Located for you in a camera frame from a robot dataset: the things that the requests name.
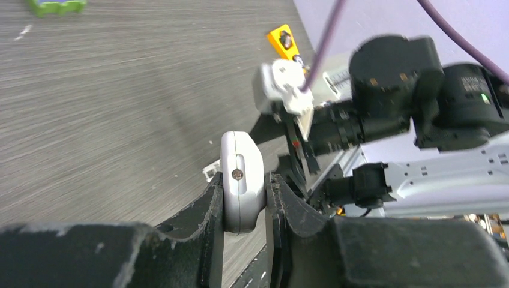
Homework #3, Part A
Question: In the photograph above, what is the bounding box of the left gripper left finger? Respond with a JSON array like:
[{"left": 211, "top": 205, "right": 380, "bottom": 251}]
[{"left": 157, "top": 172, "right": 224, "bottom": 287}]

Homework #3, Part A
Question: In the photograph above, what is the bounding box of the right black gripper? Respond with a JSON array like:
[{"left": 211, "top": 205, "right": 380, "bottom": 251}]
[{"left": 276, "top": 103, "right": 364, "bottom": 199}]

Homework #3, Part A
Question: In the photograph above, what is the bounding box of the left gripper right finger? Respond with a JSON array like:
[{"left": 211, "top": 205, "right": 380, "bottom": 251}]
[{"left": 265, "top": 173, "right": 330, "bottom": 287}]

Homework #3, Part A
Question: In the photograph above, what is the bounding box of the white remote control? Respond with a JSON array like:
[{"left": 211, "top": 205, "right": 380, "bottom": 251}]
[{"left": 220, "top": 131, "right": 266, "bottom": 234}]

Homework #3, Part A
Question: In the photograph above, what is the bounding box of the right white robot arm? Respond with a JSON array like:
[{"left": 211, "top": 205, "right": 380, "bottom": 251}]
[{"left": 268, "top": 35, "right": 508, "bottom": 213}]

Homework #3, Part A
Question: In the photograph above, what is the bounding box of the white metronome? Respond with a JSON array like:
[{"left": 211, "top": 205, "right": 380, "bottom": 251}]
[{"left": 311, "top": 53, "right": 351, "bottom": 107}]

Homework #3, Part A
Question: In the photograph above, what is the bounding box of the green owl toy block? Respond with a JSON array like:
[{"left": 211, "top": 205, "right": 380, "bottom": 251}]
[{"left": 27, "top": 0, "right": 88, "bottom": 17}]

